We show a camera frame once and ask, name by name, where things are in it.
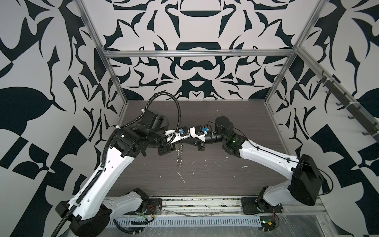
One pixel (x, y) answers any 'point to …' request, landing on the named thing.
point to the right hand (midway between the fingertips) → (181, 140)
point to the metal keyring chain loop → (179, 155)
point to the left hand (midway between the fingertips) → (176, 136)
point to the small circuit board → (267, 223)
